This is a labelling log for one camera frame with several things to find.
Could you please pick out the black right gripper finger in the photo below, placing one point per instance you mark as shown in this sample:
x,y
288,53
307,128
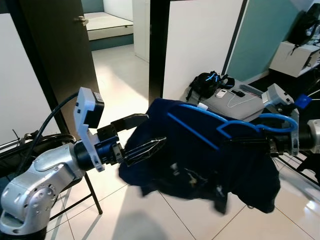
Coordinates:
x,y
252,140
250,146

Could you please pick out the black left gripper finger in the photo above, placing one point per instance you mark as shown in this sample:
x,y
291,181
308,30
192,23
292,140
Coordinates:
x,y
142,150
130,121

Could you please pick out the navy blue knit t-shirt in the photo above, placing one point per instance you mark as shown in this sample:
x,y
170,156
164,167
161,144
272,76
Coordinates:
x,y
200,170

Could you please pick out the small white box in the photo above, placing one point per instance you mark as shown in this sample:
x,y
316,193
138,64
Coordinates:
x,y
221,93

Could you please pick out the black bag blue trim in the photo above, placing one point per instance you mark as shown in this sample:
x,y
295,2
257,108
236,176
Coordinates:
x,y
202,87

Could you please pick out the white low platform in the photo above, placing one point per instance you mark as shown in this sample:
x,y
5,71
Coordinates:
x,y
107,27

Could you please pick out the dark brown door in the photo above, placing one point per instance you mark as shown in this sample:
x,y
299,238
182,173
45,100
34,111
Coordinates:
x,y
55,50

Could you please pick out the brass door knob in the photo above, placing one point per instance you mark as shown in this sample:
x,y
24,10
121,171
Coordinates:
x,y
81,20

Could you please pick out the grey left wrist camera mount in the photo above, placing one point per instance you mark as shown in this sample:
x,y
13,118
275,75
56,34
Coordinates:
x,y
80,105

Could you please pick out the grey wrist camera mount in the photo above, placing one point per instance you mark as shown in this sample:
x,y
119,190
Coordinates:
x,y
275,95
80,105

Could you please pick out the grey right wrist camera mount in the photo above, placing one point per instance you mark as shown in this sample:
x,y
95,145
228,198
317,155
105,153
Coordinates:
x,y
275,95

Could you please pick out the black wall frame post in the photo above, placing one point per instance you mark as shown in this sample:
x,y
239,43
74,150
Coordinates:
x,y
159,50

